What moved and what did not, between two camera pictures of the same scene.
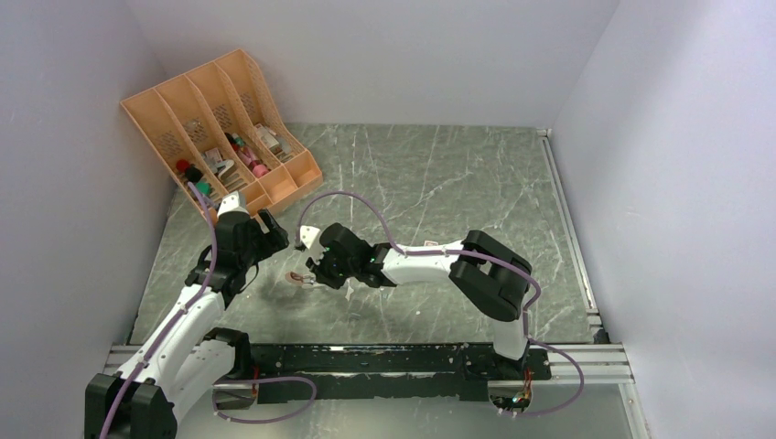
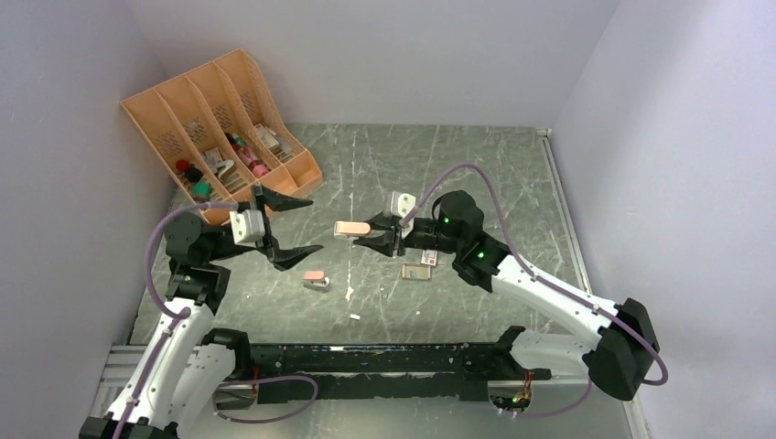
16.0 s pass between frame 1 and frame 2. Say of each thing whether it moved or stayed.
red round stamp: stayed
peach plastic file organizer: stayed
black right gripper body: moved
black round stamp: stayed
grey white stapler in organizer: stayed
